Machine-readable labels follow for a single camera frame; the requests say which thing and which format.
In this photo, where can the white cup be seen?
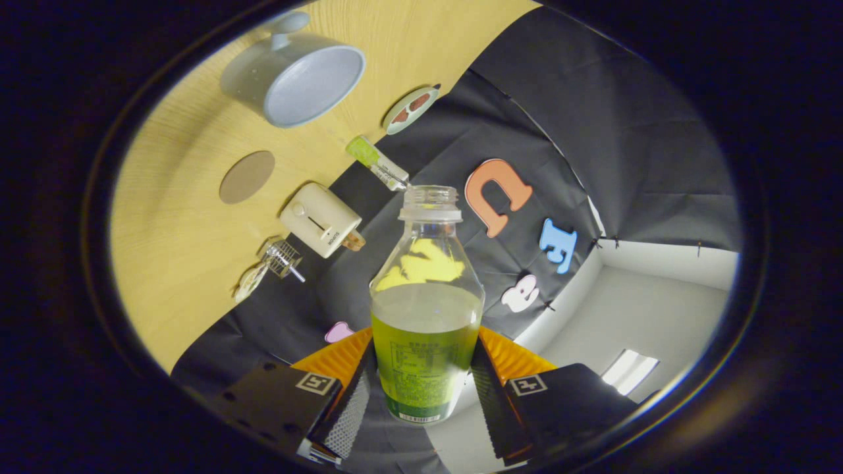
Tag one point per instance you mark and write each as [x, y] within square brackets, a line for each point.
[250, 79]

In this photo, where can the brown toast slice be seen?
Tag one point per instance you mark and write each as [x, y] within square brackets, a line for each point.
[354, 241]

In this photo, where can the small green drink bottle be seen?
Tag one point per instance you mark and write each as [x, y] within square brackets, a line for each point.
[375, 161]

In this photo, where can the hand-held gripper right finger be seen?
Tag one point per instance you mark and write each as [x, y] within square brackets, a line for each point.
[490, 408]

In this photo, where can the ceiling light panel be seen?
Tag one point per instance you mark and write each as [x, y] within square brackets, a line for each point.
[629, 372]

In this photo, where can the white toaster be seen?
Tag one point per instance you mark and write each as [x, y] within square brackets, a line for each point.
[316, 217]

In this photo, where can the green label juice bottle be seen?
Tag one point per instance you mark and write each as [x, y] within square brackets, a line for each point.
[425, 368]

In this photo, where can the light green plate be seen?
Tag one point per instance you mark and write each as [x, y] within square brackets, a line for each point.
[388, 127]

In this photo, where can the brown food piece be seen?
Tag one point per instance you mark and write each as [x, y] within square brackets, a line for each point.
[401, 116]
[421, 100]

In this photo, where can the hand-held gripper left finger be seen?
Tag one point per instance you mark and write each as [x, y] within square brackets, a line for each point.
[349, 411]

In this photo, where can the purple pen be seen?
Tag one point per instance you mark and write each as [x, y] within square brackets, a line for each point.
[296, 273]

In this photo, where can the white divided sauce tray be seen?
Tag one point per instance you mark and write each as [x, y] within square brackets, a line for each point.
[249, 283]

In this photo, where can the round brown coaster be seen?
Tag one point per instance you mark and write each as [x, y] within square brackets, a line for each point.
[247, 178]

